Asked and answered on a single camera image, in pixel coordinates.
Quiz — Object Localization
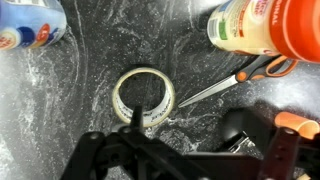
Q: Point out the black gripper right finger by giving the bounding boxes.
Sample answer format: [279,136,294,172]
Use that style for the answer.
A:
[243,107,320,180]

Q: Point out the cream creamer bottle orange cap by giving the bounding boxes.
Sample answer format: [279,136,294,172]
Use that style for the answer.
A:
[206,0,320,64]

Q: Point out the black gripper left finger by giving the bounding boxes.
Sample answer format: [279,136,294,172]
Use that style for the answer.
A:
[61,105,201,180]

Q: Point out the clear packing tape roll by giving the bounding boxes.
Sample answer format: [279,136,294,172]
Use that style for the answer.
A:
[111,67,176,128]

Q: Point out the blue creamer bottle orange cap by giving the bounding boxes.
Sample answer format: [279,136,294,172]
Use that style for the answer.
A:
[0,0,68,51]

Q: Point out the orange grey handled scissors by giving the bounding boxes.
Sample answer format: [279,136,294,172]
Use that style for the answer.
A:
[177,54,299,109]

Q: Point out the black rounded object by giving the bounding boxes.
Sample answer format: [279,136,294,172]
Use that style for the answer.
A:
[221,109,258,155]

